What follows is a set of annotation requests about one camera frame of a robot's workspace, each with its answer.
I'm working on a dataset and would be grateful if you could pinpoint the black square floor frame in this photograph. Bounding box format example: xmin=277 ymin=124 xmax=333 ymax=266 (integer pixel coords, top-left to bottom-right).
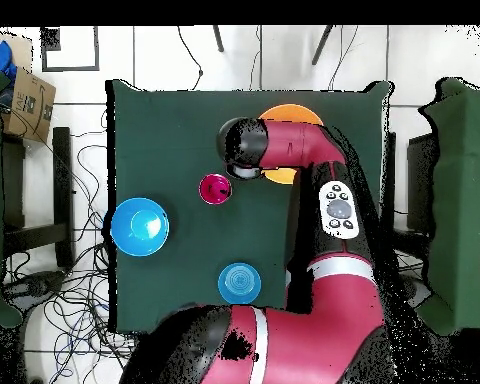
xmin=40 ymin=25 xmax=101 ymax=74

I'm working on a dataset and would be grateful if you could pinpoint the plain cardboard box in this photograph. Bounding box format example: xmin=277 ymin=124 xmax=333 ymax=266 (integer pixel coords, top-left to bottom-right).
xmin=0 ymin=31 xmax=34 ymax=73

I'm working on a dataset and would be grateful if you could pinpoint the blue bag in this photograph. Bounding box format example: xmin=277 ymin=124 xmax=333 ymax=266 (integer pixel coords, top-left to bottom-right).
xmin=0 ymin=39 xmax=18 ymax=83

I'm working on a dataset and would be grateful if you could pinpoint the medium blue bowl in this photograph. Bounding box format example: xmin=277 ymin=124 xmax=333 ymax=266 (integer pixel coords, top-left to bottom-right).
xmin=217 ymin=261 xmax=262 ymax=307

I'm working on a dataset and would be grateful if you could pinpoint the large blue bowl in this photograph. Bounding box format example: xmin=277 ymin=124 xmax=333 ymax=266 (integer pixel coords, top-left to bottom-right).
xmin=110 ymin=197 xmax=170 ymax=257

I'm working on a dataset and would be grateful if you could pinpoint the dark green table cloth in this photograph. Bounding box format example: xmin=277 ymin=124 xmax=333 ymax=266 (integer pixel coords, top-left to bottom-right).
xmin=105 ymin=79 xmax=393 ymax=333

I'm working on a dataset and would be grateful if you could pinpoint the black tripod stand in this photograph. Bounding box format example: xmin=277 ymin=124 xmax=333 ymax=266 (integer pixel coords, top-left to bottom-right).
xmin=311 ymin=24 xmax=334 ymax=66

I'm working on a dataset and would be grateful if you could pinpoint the printed cardboard box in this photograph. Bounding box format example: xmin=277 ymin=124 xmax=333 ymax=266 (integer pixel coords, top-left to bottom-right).
xmin=3 ymin=67 xmax=58 ymax=144

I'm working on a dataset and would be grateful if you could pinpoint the large orange bowl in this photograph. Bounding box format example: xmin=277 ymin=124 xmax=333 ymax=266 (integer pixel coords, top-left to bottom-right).
xmin=258 ymin=103 xmax=324 ymax=186

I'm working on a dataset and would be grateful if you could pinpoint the red cup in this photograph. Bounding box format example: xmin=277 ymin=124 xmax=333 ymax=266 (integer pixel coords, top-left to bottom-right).
xmin=197 ymin=172 xmax=233 ymax=206

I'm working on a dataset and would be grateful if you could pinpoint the black bench frame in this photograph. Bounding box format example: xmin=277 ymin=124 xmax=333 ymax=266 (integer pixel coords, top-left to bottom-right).
xmin=1 ymin=126 xmax=76 ymax=269

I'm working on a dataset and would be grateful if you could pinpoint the black pedestal foot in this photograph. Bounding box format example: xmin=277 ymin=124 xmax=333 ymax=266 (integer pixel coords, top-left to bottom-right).
xmin=3 ymin=270 xmax=67 ymax=313

